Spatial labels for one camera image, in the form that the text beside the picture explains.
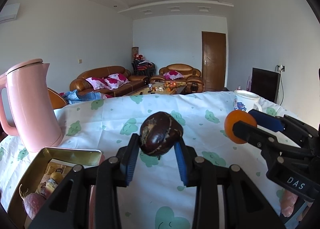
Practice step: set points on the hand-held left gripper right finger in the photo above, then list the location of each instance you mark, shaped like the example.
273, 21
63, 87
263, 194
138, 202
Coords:
181, 164

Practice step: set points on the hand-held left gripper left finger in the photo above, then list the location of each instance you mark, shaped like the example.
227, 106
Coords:
131, 166

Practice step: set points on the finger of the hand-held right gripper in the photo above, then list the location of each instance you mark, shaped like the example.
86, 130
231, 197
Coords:
267, 120
252, 134

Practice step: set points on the large orange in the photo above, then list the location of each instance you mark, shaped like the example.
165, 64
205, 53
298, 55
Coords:
235, 119

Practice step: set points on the dark purple passion fruit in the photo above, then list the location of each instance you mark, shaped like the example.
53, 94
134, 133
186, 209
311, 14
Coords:
160, 134

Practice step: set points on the rectangular metal tin box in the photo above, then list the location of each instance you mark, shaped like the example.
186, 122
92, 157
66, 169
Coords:
75, 158

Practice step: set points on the small brown labelled jar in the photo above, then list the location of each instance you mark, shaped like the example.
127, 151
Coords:
56, 177

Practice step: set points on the brown white round snack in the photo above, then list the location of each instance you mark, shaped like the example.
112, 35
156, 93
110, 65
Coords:
46, 189

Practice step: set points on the purple onion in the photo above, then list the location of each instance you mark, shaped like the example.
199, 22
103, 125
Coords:
32, 205

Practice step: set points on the person's right hand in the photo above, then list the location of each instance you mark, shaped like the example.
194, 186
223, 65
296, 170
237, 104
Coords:
288, 204

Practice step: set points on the white printed mug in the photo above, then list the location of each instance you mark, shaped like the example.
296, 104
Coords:
243, 100

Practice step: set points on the black television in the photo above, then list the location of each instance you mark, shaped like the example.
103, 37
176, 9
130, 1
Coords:
265, 84

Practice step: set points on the white cloud print tablecloth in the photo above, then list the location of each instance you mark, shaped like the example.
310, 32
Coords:
100, 119

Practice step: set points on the printed paper sheet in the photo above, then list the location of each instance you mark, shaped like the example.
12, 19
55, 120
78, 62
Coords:
66, 166

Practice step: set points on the wooden coffee table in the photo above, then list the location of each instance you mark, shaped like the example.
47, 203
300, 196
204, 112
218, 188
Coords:
140, 91

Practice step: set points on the brown wooden door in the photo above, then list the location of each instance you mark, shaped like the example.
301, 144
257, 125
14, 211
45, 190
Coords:
213, 61

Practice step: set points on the blue checked clothes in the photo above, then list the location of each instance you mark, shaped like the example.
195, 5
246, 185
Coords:
82, 95

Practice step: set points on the pink floral pillow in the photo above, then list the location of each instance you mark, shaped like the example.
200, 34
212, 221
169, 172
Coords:
96, 83
172, 74
116, 80

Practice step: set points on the brown leather armchair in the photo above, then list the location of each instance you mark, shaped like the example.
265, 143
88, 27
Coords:
180, 67

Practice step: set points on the brown leather sofa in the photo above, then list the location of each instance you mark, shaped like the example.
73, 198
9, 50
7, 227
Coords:
100, 71

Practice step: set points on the stacked dark chairs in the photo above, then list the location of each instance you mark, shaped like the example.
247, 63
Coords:
143, 66

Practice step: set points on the brown leather chair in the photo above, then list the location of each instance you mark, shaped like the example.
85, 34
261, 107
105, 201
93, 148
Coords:
56, 99

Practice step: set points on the pink electric kettle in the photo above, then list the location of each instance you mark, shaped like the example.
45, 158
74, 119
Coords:
30, 106

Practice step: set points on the white air conditioner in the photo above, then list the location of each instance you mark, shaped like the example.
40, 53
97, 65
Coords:
8, 13

